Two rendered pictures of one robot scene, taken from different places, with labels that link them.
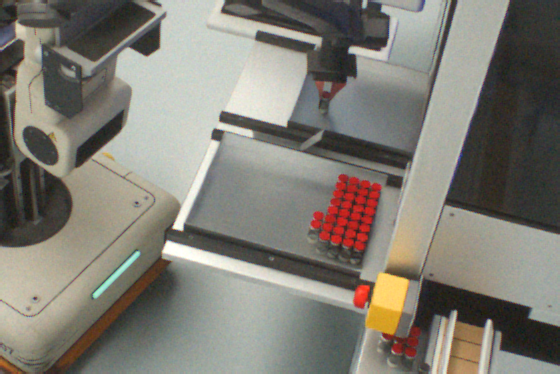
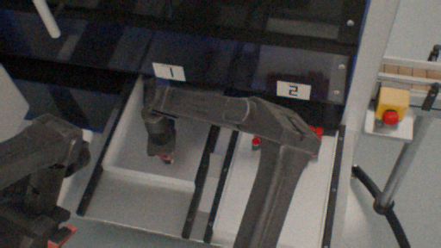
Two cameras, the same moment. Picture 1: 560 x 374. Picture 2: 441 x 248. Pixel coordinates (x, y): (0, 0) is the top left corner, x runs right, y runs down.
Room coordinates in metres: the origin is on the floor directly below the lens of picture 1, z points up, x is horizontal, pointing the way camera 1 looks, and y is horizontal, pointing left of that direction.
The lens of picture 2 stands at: (1.38, 0.58, 2.07)
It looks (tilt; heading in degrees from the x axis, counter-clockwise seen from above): 57 degrees down; 282
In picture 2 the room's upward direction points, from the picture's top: 7 degrees counter-clockwise
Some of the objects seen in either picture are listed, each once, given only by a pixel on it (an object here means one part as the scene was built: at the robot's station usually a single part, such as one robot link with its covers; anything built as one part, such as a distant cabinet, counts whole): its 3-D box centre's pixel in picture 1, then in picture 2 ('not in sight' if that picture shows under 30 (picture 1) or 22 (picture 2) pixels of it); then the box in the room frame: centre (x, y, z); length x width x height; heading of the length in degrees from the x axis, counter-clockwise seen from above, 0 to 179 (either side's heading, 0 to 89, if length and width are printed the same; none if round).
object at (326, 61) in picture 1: (333, 55); (159, 132); (1.68, -0.06, 1.04); 0.10 x 0.07 x 0.07; 96
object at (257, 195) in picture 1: (288, 204); (278, 180); (1.38, -0.01, 0.90); 0.34 x 0.26 x 0.04; 82
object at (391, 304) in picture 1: (391, 304); (391, 102); (1.10, -0.21, 0.99); 0.08 x 0.07 x 0.07; 82
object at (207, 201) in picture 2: (287, 135); (209, 182); (1.56, 0.01, 0.91); 0.14 x 0.03 x 0.06; 82
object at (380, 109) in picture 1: (377, 106); (166, 123); (1.70, -0.17, 0.90); 0.34 x 0.26 x 0.04; 82
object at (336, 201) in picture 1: (332, 213); (284, 150); (1.37, -0.10, 0.90); 0.18 x 0.02 x 0.05; 172
